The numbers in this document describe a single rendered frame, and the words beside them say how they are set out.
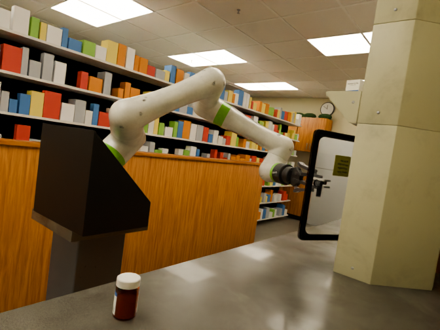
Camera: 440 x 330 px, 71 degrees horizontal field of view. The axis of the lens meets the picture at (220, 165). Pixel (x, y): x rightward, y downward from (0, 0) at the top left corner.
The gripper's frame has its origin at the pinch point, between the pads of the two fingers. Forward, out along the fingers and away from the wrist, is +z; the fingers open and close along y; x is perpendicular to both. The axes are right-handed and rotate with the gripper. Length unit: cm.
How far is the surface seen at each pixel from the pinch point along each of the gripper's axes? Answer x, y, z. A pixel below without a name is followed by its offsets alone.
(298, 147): 339, 30, -453
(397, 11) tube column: -4, 54, 25
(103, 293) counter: -76, -26, 25
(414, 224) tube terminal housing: 8.2, -6.8, 32.7
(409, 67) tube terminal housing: -1.3, 37.7, 29.6
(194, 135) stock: 42, 18, -281
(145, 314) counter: -69, -26, 34
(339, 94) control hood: -10.0, 29.8, 13.5
